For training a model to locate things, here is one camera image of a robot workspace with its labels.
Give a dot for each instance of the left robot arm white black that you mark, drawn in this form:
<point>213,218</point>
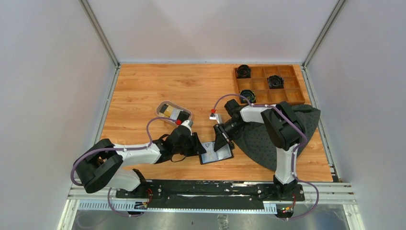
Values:
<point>103,165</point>

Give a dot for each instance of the black rolled belt top left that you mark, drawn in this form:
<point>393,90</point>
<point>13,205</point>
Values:
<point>243,72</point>

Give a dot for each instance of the black card holder wallet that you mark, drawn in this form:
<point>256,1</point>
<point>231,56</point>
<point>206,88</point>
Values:
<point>224,153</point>

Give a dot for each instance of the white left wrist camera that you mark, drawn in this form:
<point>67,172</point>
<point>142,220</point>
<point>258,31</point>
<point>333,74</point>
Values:
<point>187,123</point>

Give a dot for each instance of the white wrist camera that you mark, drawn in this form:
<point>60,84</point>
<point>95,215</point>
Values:
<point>187,123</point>
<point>215,116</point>

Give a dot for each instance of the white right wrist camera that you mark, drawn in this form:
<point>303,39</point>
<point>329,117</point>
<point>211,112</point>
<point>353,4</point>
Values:
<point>215,116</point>

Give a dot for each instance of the dark grey dotted cloth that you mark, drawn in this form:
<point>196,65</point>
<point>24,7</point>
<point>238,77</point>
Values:
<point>253,139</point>

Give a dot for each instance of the black rolled belt middle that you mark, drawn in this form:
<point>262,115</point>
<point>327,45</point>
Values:
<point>275,82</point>

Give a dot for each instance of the black credit card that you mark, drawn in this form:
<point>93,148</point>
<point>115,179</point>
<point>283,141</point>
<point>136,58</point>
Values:
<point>182,116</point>

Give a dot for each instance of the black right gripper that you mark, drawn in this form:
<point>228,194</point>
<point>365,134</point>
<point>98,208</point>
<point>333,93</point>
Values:
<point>220,133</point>

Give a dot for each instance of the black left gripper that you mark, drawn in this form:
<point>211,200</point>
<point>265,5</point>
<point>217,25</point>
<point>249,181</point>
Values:
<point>197,147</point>

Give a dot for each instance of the pink oval card tray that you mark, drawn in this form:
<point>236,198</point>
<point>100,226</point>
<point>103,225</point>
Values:
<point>175,113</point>

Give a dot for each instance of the white credit card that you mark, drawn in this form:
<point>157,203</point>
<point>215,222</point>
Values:
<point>210,155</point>

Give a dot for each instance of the wooden compartment tray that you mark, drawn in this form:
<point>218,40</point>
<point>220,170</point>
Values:
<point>291,93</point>

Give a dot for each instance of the black rolled belt green pattern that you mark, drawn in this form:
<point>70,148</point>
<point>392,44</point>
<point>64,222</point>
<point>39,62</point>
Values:
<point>247,94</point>

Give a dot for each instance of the aluminium frame rail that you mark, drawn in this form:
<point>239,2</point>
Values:
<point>315,195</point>

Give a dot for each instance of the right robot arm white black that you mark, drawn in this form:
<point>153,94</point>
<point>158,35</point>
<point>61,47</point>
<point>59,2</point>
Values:
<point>285,131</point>

